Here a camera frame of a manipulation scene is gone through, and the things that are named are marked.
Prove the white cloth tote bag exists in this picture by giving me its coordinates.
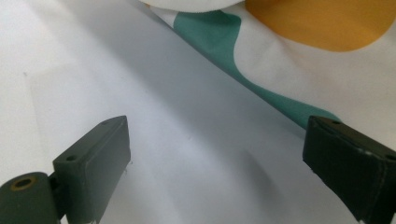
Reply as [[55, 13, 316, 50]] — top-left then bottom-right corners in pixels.
[[136, 0, 396, 150]]

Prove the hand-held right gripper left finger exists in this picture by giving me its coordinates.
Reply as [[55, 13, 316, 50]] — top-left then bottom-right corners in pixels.
[[51, 115, 132, 224]]

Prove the pale table cover sheet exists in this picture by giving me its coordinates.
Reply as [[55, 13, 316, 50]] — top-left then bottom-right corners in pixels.
[[0, 0, 396, 224]]

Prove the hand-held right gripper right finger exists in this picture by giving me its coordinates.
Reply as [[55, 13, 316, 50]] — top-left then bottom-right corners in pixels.
[[302, 115, 396, 224]]

